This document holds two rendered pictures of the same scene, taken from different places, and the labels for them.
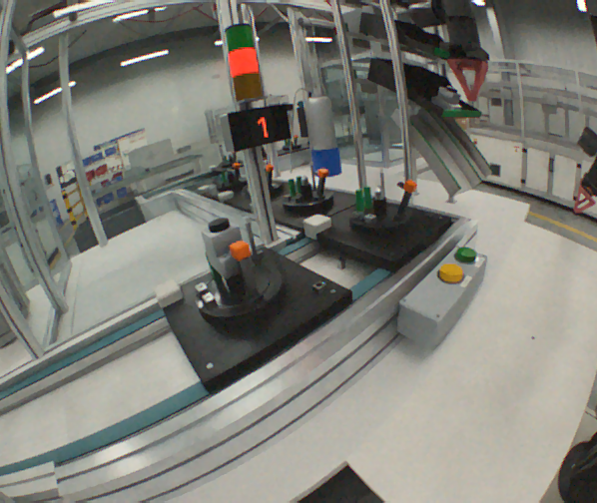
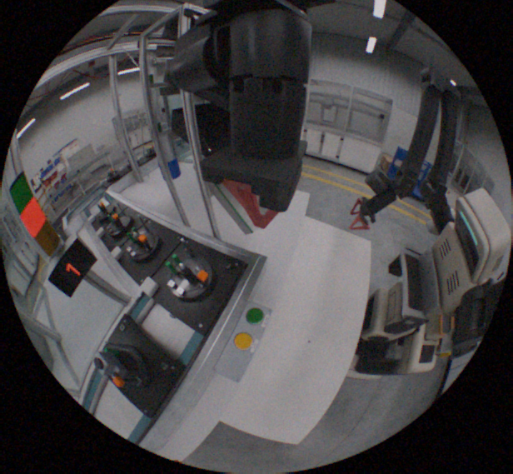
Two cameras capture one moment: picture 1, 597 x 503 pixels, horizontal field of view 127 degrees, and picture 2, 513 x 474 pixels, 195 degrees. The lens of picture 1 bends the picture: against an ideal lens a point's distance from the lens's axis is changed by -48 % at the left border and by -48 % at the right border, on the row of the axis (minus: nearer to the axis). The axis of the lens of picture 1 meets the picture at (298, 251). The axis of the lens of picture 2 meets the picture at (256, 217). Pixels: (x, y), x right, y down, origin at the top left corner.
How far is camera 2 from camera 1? 0.42 m
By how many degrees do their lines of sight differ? 31
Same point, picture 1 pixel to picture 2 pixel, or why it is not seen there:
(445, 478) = (266, 421)
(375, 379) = (216, 385)
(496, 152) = not seen: hidden behind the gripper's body
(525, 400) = (303, 384)
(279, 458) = (193, 421)
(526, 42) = (318, 65)
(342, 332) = (188, 393)
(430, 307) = (231, 374)
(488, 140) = not seen: hidden behind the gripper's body
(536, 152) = (313, 131)
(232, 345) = (146, 401)
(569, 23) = (354, 57)
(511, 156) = not seen: hidden behind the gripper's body
